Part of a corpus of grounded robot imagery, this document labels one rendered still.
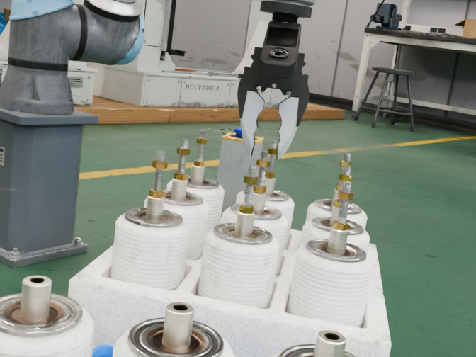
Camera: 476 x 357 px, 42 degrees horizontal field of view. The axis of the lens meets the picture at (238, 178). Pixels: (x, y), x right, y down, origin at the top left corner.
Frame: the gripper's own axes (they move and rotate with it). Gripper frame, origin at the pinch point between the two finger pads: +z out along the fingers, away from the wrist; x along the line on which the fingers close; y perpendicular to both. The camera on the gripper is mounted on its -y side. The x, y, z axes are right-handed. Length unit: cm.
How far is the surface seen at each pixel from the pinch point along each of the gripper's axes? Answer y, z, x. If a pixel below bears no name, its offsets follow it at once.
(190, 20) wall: 673, -33, 124
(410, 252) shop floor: 77, 35, -41
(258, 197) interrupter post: -0.4, 6.9, 0.0
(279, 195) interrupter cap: 12.9, 9.3, -3.1
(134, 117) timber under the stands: 235, 31, 75
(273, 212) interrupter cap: 1.1, 9.2, -2.4
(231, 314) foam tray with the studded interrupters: -18.9, 17.0, 0.7
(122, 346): -43.6, 9.6, 7.8
